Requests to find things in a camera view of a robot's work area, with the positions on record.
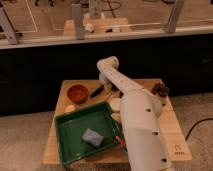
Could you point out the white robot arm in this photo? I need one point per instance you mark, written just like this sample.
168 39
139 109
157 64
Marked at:
139 110

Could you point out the green plastic tray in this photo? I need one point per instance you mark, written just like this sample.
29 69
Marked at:
71 126

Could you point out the grey sponge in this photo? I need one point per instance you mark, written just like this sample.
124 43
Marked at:
92 137

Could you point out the orange bowl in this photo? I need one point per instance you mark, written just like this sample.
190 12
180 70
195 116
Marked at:
77 94

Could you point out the dark brown pinecone object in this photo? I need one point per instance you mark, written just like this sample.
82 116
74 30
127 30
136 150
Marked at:
160 89

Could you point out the wooden background table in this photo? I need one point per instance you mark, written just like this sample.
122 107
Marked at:
100 26

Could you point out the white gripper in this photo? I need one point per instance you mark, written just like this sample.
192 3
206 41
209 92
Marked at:
106 83

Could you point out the red handled utensil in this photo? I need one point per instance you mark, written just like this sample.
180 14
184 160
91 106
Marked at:
120 141

